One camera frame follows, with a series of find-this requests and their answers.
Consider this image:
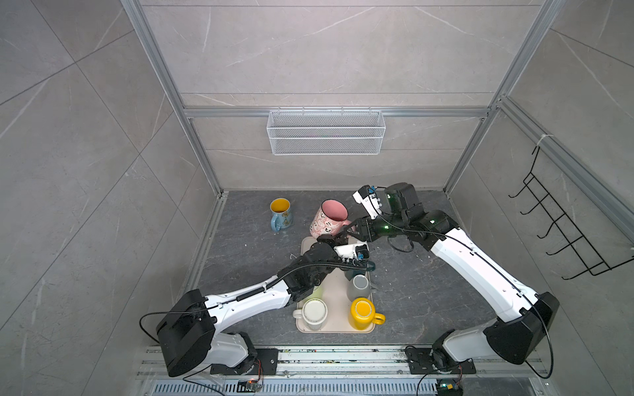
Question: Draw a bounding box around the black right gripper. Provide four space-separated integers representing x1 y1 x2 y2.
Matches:
342 211 408 243

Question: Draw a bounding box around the pink patterned mug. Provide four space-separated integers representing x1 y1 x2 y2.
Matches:
310 199 350 239

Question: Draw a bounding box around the blue mug yellow inside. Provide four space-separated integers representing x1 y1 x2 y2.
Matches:
270 198 293 233

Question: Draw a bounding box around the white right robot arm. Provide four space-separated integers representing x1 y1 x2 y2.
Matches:
343 182 560 371

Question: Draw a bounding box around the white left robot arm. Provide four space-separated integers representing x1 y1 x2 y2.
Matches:
156 235 361 377

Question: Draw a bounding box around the dark green mug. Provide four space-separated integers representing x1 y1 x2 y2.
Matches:
344 262 376 281

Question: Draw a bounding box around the grey mug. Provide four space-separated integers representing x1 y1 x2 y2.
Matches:
346 275 373 302

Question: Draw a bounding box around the light green mug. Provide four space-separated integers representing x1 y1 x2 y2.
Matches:
309 285 324 300

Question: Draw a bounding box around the white mug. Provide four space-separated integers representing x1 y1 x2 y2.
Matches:
292 299 329 331

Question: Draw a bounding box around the beige tray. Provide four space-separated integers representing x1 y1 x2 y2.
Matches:
296 268 376 334

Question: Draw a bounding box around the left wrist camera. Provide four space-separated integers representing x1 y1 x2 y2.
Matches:
335 243 370 261

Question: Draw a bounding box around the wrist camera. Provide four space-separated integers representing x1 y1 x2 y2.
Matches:
353 185 382 219
335 243 370 261

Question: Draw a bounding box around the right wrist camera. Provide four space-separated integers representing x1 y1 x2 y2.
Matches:
353 185 382 219

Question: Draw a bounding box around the white wire mesh basket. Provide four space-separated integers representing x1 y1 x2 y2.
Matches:
267 110 386 156

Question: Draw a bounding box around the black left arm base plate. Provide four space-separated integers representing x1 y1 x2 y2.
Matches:
210 348 279 376

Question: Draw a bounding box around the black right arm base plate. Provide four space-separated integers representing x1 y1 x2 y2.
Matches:
404 346 476 375

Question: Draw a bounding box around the black wire hook rack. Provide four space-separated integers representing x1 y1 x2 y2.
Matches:
508 147 633 281

